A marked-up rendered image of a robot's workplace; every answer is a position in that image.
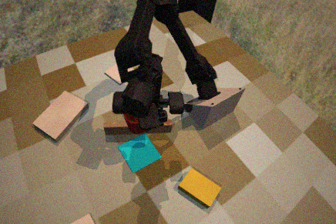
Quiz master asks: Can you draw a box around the yellow rectangular block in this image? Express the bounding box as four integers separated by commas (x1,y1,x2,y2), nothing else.
178,169,221,209

